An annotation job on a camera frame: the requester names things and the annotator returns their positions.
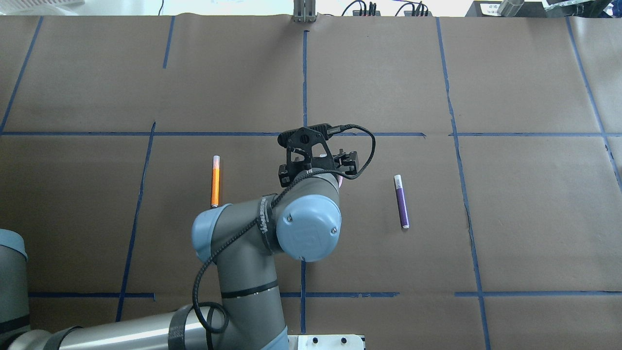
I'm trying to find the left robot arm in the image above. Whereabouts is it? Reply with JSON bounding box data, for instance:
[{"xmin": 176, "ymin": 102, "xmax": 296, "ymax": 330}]
[{"xmin": 1, "ymin": 148, "xmax": 369, "ymax": 350}]

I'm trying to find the white pillar with base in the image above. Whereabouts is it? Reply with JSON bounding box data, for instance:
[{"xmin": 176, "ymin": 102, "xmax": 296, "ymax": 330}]
[{"xmin": 287, "ymin": 334, "xmax": 366, "ymax": 350}]

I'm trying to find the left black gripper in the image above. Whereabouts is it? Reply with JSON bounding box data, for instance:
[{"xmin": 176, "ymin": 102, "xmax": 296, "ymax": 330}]
[{"xmin": 278, "ymin": 151, "xmax": 359, "ymax": 188}]

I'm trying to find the metal cylinder weight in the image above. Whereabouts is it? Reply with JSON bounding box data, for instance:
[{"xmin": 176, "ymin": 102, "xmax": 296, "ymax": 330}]
[{"xmin": 496, "ymin": 0, "xmax": 525, "ymax": 18}]

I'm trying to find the left camera cable black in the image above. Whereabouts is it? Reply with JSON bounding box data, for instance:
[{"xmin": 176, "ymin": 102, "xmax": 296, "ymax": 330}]
[{"xmin": 191, "ymin": 124, "xmax": 376, "ymax": 337}]

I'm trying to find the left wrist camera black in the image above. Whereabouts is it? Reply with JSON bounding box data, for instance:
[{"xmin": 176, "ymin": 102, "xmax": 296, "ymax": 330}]
[{"xmin": 277, "ymin": 123, "xmax": 334, "ymax": 162}]

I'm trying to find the purple highlighter pen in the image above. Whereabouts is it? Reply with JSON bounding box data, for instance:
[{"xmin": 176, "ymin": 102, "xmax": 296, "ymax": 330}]
[{"xmin": 394, "ymin": 174, "xmax": 410, "ymax": 230}]

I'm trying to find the aluminium profile post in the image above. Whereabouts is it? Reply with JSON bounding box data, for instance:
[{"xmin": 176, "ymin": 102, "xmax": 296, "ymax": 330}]
[{"xmin": 293, "ymin": 0, "xmax": 317, "ymax": 23}]

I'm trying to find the orange highlighter pen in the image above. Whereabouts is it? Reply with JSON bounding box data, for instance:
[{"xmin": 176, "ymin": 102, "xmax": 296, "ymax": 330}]
[{"xmin": 210, "ymin": 155, "xmax": 221, "ymax": 208}]

